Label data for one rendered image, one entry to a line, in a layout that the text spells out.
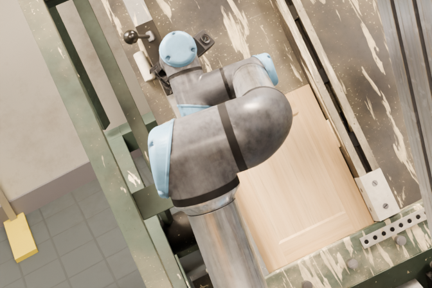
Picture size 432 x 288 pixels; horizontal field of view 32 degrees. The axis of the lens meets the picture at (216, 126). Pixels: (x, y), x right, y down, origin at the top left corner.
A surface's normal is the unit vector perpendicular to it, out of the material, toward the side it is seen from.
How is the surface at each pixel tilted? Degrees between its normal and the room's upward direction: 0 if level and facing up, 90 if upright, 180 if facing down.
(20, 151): 90
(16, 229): 0
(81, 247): 0
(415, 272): 90
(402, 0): 90
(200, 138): 44
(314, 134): 56
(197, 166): 70
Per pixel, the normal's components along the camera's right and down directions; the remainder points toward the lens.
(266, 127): 0.51, -0.11
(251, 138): 0.25, 0.13
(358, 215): 0.07, -0.10
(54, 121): 0.39, 0.37
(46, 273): -0.31, -0.81
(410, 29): -0.87, 0.45
